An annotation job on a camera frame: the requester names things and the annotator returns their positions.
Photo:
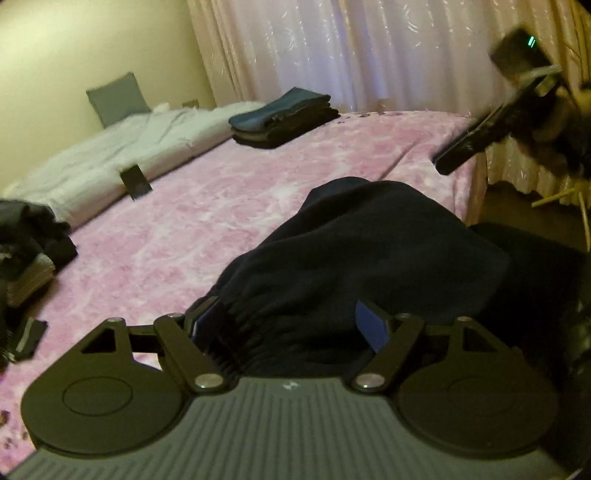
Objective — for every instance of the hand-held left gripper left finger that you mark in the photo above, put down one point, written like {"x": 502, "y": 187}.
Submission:
{"x": 206, "y": 321}

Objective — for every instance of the white duvet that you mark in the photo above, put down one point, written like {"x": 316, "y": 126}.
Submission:
{"x": 129, "y": 147}

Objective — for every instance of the black garment with striped cuff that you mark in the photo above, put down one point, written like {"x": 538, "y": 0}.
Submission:
{"x": 27, "y": 337}

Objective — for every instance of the folded dark clothes stack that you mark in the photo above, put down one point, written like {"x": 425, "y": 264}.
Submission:
{"x": 295, "y": 129}

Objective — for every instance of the sheer pale curtain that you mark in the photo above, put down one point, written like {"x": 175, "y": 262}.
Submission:
{"x": 369, "y": 50}

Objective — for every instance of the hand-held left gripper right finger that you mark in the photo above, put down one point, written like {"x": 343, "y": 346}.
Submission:
{"x": 371, "y": 330}

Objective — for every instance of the pale wooden stick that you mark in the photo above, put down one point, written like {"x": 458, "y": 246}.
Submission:
{"x": 556, "y": 196}

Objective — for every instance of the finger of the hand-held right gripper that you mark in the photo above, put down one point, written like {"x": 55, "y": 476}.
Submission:
{"x": 480, "y": 134}

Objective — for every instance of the pink floral blanket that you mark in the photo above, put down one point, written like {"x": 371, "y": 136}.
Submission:
{"x": 207, "y": 207}

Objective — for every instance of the folded blue jeans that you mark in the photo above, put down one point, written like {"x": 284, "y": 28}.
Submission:
{"x": 272, "y": 113}

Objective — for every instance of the navy blue pants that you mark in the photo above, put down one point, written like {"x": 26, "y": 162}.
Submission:
{"x": 360, "y": 263}

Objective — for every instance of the grey pillow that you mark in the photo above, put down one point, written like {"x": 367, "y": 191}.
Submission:
{"x": 117, "y": 99}

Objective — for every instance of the pile of dark clothes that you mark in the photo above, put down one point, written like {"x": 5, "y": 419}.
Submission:
{"x": 27, "y": 249}

